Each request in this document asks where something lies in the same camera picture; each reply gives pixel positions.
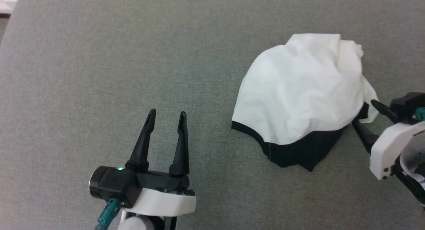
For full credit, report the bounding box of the teal left camera cable plug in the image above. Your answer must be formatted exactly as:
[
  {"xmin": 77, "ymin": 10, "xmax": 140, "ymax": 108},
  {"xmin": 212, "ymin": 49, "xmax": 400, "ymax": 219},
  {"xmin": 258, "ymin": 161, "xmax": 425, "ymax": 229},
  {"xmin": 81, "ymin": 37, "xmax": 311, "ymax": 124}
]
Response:
[{"xmin": 96, "ymin": 197, "xmax": 122, "ymax": 230}]

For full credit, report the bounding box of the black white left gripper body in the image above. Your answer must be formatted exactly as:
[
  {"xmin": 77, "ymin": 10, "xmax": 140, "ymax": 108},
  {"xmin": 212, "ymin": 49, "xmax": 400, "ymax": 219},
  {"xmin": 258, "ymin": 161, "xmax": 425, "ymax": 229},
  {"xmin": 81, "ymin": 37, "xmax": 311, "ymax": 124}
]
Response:
[{"xmin": 125, "ymin": 172, "xmax": 197, "ymax": 217}]

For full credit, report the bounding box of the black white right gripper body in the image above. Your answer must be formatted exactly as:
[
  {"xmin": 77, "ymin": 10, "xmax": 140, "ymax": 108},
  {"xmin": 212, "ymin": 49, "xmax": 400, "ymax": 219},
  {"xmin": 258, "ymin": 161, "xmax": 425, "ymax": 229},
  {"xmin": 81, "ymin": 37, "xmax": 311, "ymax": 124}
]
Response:
[{"xmin": 370, "ymin": 121, "xmax": 425, "ymax": 181}]

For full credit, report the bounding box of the white black t-shirt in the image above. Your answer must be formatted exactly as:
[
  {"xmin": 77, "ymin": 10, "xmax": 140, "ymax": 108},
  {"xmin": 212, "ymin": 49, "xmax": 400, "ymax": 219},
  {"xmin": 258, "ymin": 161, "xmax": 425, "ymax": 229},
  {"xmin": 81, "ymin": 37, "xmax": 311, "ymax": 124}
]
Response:
[{"xmin": 231, "ymin": 33, "xmax": 380, "ymax": 172}]

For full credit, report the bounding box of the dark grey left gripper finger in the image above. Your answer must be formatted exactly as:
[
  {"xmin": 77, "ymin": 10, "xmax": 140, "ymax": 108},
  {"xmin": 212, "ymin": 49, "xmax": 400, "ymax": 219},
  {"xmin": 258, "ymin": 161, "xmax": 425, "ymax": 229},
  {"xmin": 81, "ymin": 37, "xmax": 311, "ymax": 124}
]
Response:
[
  {"xmin": 168, "ymin": 111, "xmax": 190, "ymax": 177},
  {"xmin": 125, "ymin": 109, "xmax": 157, "ymax": 173}
]

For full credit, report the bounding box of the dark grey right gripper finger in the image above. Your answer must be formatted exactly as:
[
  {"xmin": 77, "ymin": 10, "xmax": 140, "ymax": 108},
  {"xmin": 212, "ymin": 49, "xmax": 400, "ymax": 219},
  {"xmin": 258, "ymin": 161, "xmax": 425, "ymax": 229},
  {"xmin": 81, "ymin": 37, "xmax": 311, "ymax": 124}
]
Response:
[
  {"xmin": 351, "ymin": 119, "xmax": 380, "ymax": 154},
  {"xmin": 370, "ymin": 100, "xmax": 399, "ymax": 123}
]

